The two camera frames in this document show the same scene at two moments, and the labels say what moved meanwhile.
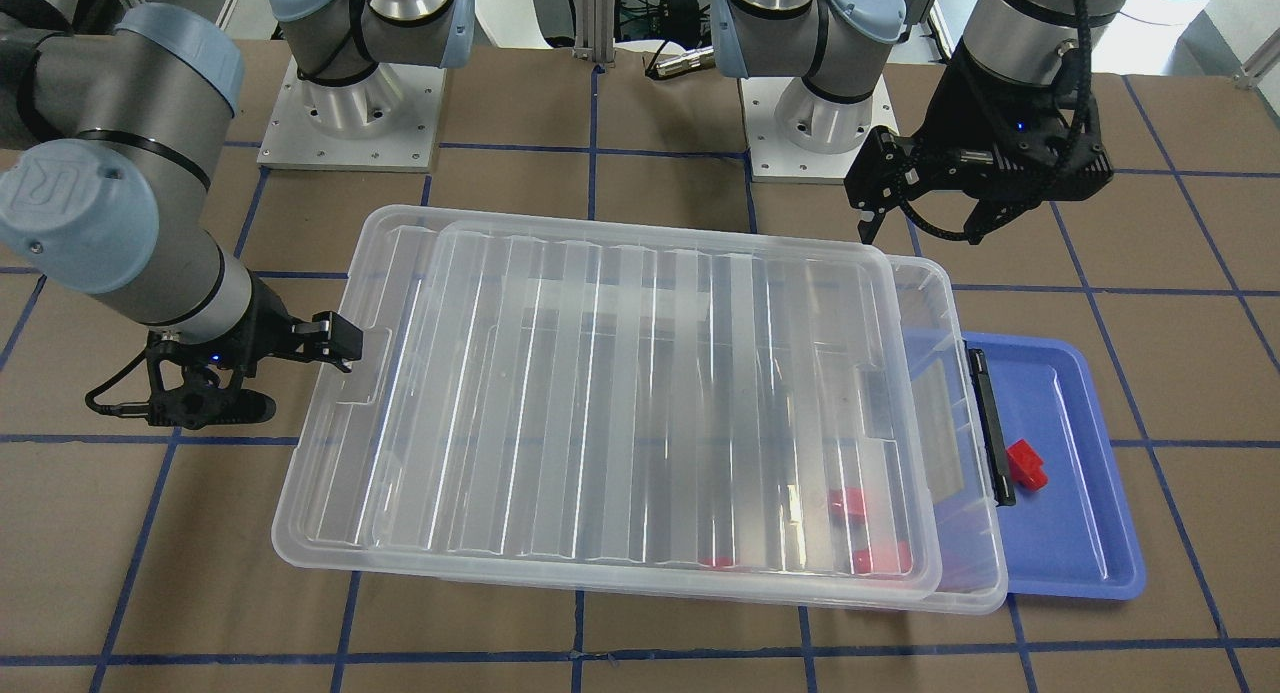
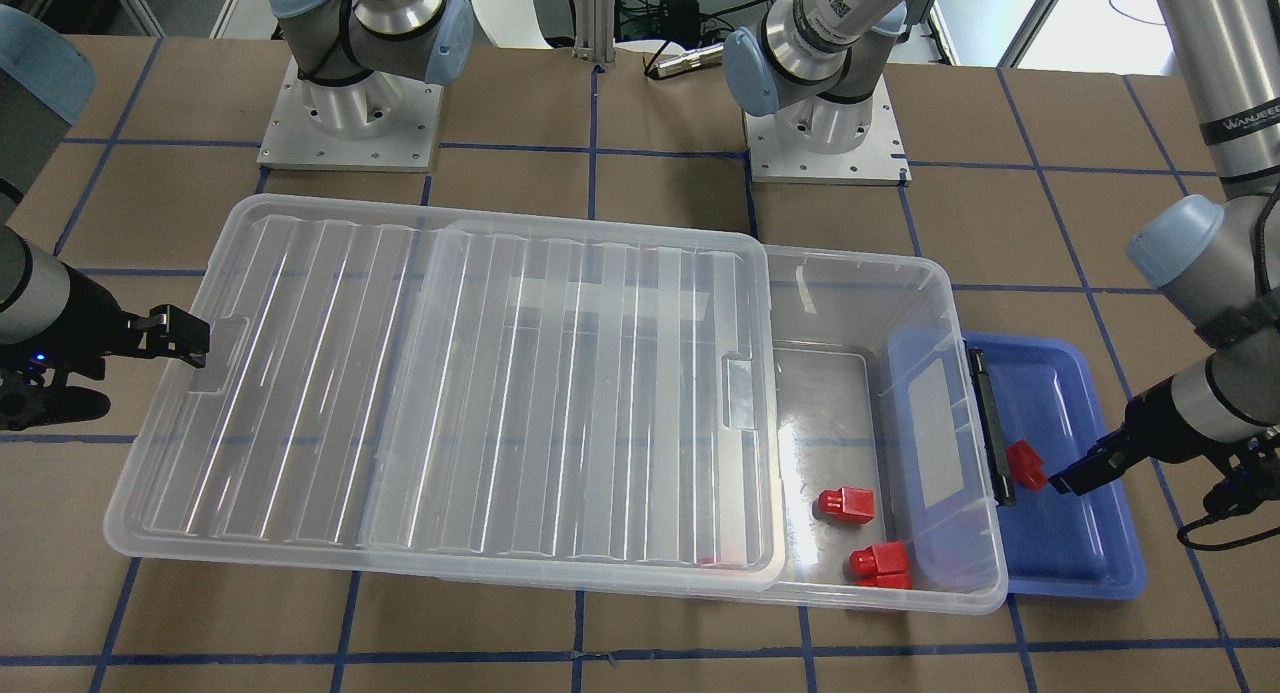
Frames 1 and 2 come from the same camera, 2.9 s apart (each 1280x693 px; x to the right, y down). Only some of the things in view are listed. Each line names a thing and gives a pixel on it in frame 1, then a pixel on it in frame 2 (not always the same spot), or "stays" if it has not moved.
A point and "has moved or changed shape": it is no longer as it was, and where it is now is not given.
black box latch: (991, 434) stays
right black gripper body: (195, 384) to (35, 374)
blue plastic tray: (1076, 536) stays
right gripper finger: (329, 337) to (168, 331)
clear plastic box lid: (566, 398) has moved or changed shape
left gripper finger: (885, 170) to (1108, 458)
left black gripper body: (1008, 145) to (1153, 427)
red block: (1025, 464) stays
